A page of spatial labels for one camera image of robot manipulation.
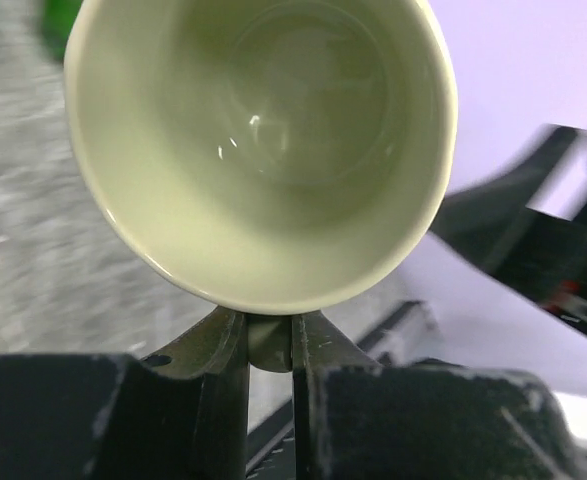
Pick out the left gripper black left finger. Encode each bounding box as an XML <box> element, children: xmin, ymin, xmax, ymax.
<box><xmin>143</xmin><ymin>307</ymin><xmax>249</xmax><ymax>479</ymax></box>

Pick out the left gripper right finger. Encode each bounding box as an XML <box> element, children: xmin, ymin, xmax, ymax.
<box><xmin>291</xmin><ymin>312</ymin><xmax>388</xmax><ymax>479</ymax></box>

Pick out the green mug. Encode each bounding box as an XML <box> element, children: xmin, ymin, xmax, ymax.
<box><xmin>64</xmin><ymin>1</ymin><xmax>458</xmax><ymax>372</ymax></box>

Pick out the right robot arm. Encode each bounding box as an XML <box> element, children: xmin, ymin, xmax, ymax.
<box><xmin>430</xmin><ymin>125</ymin><xmax>587</xmax><ymax>337</ymax></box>

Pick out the green plastic crate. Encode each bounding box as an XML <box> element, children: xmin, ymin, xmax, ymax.
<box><xmin>40</xmin><ymin>0</ymin><xmax>82</xmax><ymax>63</ymax></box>

